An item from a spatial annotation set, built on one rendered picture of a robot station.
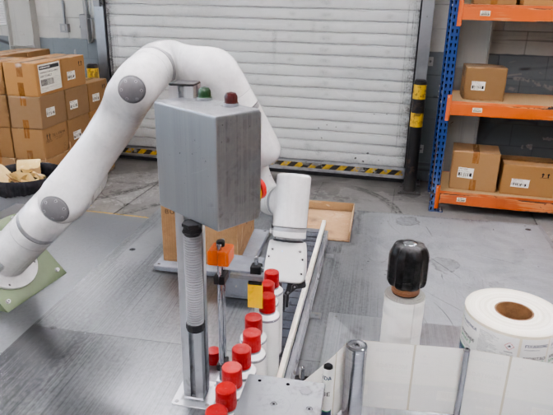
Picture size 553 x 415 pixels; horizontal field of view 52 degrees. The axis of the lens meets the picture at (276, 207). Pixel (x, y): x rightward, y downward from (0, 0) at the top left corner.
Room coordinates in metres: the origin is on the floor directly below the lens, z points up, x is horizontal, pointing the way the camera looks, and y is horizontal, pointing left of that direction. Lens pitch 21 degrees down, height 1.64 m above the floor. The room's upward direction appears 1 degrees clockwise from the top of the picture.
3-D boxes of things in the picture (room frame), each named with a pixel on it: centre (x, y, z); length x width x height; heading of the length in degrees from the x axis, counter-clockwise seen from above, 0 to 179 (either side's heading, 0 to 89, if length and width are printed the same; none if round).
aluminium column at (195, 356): (1.00, 0.17, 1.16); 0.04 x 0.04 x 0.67; 80
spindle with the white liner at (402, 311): (1.05, -0.27, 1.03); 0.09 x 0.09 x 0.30
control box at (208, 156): (0.93, 0.12, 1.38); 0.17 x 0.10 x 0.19; 45
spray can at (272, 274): (1.09, 0.01, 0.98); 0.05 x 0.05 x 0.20
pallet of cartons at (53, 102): (4.89, 2.13, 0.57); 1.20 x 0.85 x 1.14; 169
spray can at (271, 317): (0.99, 0.01, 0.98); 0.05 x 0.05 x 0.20
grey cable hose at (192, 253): (0.88, 0.14, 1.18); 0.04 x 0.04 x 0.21
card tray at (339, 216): (2.00, -0.16, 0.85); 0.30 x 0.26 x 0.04; 170
